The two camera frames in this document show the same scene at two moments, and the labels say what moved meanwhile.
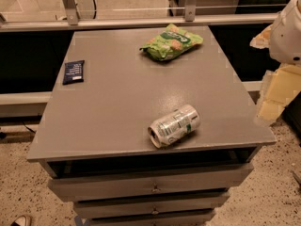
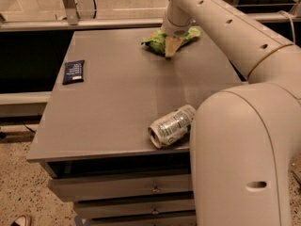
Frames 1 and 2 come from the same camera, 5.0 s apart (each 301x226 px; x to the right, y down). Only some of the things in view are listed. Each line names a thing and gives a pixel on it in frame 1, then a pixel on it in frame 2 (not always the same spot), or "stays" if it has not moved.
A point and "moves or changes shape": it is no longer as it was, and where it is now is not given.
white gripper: x=287 y=40 to x=174 y=30
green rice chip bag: x=169 y=42 moves or changes shape
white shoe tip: x=23 y=220 stays
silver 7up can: x=184 y=121 stays
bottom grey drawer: x=186 y=218 stays
